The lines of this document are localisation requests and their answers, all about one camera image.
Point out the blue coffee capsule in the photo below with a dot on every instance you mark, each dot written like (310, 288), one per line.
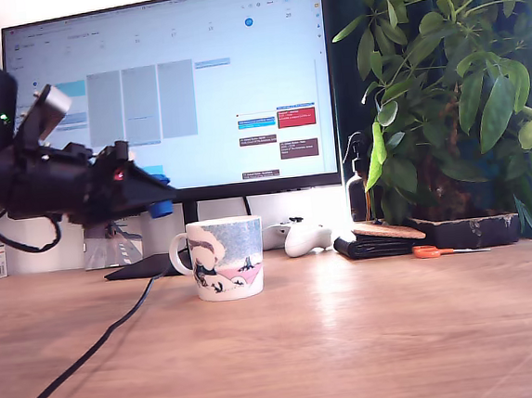
(160, 210)

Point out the white illustrated coffee mug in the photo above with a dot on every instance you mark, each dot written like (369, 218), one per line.
(227, 263)

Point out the leaning picture card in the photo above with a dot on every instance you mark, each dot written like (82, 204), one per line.
(111, 245)

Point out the black monitor stand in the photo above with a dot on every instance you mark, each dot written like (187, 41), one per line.
(137, 268)

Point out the black Huawei computer monitor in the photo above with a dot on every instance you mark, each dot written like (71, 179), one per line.
(215, 96)

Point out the white device behind mug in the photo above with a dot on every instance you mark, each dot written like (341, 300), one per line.
(274, 236)

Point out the white game controller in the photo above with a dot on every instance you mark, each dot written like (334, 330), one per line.
(304, 242)

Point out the dark spray bottle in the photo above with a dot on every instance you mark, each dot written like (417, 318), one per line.
(358, 195)

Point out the round cork coaster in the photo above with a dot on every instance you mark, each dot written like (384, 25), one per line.
(390, 232)

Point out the black plant pot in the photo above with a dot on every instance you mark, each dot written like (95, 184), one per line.
(474, 232)

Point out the green leafy houseplant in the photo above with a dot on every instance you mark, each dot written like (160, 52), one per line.
(460, 75)

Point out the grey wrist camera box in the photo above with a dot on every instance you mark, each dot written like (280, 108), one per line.
(50, 106)

